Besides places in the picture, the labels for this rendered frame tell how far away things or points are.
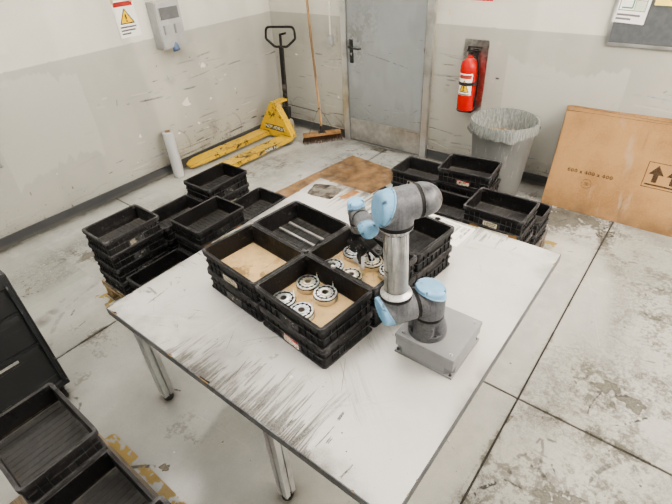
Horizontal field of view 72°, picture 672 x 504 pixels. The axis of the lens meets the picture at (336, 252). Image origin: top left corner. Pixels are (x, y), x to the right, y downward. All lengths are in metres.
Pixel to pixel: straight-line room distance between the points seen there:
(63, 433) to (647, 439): 2.67
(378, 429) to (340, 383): 0.24
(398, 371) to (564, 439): 1.11
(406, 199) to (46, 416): 1.77
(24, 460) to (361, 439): 1.34
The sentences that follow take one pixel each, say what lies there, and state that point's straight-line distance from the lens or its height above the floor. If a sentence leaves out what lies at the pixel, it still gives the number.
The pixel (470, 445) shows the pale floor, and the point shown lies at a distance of 2.55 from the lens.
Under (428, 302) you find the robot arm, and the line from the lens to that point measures 1.70.
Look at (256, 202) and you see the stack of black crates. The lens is 3.66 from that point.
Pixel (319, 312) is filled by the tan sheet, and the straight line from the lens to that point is 1.91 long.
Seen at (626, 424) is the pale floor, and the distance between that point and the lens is 2.87.
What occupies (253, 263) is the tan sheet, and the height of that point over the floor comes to 0.83.
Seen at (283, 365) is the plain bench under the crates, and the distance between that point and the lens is 1.91.
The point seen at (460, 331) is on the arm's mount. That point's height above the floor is 0.81.
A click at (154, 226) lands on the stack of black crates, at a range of 3.32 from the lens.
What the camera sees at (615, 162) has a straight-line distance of 4.35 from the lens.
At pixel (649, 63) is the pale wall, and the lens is 4.33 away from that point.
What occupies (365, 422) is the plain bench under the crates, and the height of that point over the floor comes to 0.70.
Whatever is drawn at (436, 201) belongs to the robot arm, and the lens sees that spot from 1.48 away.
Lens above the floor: 2.13
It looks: 36 degrees down
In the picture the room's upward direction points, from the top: 4 degrees counter-clockwise
